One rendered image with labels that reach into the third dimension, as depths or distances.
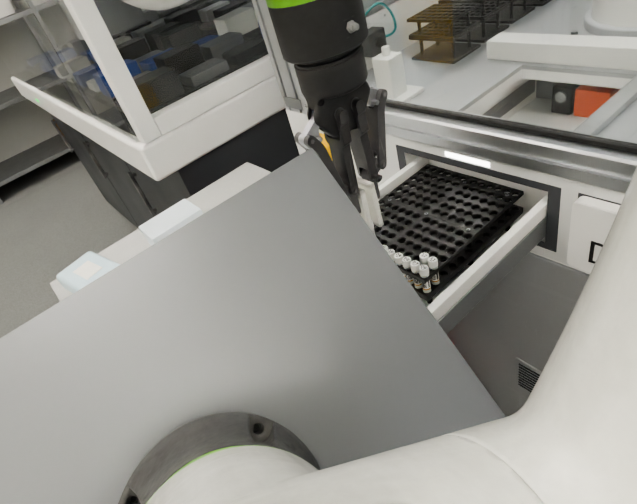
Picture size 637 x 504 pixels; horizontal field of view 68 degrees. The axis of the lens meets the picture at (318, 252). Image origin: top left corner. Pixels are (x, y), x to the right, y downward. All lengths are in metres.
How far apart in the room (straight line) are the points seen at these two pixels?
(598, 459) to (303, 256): 0.27
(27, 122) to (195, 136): 3.49
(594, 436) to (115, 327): 0.30
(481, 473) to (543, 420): 0.04
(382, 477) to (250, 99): 1.30
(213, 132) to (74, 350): 1.06
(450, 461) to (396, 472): 0.02
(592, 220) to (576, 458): 0.51
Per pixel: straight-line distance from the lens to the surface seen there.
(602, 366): 0.19
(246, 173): 1.29
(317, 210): 0.41
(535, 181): 0.71
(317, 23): 0.48
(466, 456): 0.21
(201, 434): 0.35
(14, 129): 4.76
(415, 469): 0.20
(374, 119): 0.59
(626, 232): 0.18
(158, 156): 1.32
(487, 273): 0.65
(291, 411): 0.39
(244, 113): 1.42
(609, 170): 0.66
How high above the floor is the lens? 1.33
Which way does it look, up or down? 38 degrees down
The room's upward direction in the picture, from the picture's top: 19 degrees counter-clockwise
